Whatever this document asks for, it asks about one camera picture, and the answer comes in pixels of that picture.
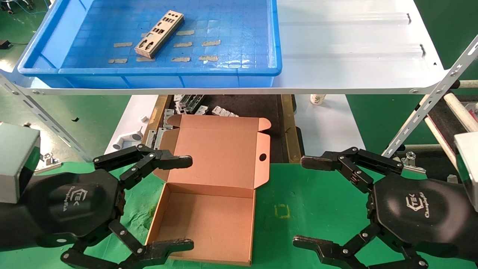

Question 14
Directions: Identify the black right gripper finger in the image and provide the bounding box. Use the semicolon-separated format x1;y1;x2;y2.
292;222;429;269
301;147;404;194

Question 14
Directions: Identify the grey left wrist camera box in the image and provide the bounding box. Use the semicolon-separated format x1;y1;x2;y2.
0;123;41;204

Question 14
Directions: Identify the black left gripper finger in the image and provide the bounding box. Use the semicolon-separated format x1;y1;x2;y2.
92;144;193;190
61;220;195;269

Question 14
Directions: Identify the silver binder clip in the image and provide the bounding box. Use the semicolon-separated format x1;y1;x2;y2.
39;152;62;174
400;151;427;174

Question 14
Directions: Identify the wheeled chair base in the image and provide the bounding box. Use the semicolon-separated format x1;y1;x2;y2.
0;0;35;15

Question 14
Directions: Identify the metal parts pile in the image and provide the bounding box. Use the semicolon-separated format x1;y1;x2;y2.
134;94;304;164

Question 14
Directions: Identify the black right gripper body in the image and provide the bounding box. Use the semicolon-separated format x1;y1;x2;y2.
368;173;478;262

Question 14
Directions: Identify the grey perforated shelf brace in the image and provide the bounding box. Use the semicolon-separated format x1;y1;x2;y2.
0;73;92;162
378;34;478;159

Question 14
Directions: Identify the white pipe fitting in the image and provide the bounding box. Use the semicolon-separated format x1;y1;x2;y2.
112;126;143;150

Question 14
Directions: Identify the blue plastic tray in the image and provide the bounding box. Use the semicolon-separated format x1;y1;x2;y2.
17;0;282;89

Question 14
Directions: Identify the white metal shelf board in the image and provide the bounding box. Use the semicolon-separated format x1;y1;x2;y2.
0;0;448;96

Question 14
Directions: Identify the ribbed silver metal bracket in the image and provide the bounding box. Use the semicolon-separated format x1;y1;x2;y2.
212;106;239;117

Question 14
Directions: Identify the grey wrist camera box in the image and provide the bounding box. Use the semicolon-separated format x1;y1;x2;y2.
0;123;41;204
454;132;478;213

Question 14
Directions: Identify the open brown cardboard box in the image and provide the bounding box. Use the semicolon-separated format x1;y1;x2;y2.
144;114;272;266

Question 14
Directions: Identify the green table cloth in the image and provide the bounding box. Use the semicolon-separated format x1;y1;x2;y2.
0;161;478;269

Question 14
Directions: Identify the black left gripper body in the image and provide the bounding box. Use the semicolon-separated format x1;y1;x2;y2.
0;169;125;250

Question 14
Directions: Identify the long silver metal bracket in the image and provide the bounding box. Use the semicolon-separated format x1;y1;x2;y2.
185;94;205;112

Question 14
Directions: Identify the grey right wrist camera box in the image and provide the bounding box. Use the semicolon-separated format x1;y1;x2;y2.
454;132;478;213

